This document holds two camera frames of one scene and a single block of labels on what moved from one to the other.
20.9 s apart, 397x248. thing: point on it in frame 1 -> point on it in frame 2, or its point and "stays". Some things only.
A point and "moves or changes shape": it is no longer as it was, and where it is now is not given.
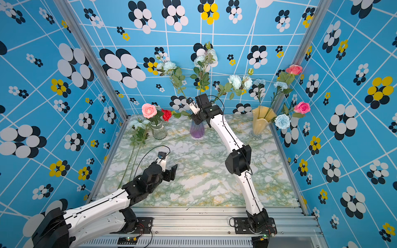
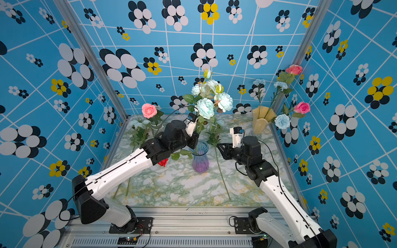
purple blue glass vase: [197, 130] -> [200, 162]
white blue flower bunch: [204, 59] moves or changes shape
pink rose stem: [149, 111] stays
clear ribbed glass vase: [159, 132] stays
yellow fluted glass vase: [261, 116] stays
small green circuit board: [127, 240] stays
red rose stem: [166, 114] -> [176, 156]
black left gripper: [170, 176] -> [195, 137]
